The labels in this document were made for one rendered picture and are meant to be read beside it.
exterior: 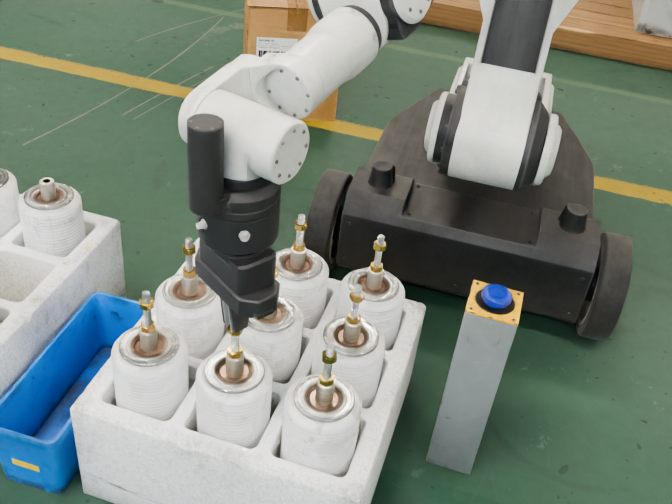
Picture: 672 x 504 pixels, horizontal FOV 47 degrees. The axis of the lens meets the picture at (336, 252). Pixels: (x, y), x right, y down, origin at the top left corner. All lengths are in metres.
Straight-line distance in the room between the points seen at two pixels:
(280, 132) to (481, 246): 0.73
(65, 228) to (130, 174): 0.56
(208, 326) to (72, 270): 0.28
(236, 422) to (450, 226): 0.59
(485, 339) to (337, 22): 0.46
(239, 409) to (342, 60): 0.43
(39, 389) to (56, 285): 0.16
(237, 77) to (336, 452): 0.46
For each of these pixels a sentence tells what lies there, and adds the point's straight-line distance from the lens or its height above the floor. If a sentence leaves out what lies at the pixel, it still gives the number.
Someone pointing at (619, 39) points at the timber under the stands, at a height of 0.07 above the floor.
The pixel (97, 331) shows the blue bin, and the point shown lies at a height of 0.05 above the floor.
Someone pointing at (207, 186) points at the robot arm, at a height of 0.56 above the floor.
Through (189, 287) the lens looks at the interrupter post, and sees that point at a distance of 1.09.
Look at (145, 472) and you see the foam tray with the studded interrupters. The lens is 1.09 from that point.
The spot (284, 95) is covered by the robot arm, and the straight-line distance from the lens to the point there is 0.84.
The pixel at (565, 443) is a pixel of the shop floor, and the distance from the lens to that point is 1.35.
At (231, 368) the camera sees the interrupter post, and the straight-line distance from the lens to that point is 0.98.
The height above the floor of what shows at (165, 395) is 0.20.
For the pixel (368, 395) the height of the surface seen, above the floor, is 0.18.
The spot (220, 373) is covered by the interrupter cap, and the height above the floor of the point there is 0.25.
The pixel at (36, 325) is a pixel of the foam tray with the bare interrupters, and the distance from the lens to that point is 1.24.
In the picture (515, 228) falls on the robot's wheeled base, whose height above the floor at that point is 0.19.
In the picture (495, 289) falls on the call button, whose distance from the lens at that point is 1.05.
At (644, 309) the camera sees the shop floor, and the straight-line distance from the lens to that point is 1.68.
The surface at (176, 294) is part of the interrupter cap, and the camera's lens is 1.10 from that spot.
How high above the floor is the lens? 0.97
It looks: 37 degrees down
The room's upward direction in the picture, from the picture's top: 7 degrees clockwise
